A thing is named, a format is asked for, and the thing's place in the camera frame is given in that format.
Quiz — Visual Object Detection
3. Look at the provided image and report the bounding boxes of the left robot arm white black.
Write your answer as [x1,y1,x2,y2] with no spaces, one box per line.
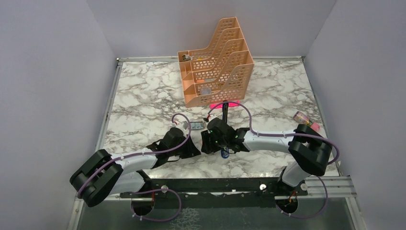
[69,127,201,207]

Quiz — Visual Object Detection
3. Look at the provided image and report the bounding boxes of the pink flat plastic item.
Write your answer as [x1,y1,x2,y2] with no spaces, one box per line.
[210,101,240,109]

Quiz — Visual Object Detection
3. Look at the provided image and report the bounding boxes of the orange perforated file organizer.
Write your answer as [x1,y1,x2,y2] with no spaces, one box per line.
[178,17,254,108]

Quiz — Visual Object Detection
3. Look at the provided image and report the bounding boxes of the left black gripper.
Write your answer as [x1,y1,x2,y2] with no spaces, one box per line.
[169,134,201,159]

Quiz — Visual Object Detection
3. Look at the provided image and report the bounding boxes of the black front mounting rail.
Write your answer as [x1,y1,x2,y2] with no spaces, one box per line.
[120,177,308,209]

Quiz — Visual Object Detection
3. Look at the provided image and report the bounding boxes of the blue black stapler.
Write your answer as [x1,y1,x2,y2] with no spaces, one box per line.
[221,101,230,159]

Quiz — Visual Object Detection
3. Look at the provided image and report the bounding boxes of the grey staple strips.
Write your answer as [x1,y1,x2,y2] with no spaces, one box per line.
[192,123,203,130]

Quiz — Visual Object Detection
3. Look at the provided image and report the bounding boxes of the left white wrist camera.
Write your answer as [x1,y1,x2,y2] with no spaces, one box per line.
[176,121,189,132]

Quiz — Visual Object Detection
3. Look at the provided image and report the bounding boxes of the colourful pink capped tube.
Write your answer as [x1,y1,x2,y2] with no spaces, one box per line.
[293,111,320,132]

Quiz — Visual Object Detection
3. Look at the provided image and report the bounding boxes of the red white staple box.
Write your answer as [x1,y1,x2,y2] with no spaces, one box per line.
[191,122,205,131]

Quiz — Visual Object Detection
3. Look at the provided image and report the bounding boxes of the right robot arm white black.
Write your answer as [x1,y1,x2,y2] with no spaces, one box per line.
[201,118,333,195]

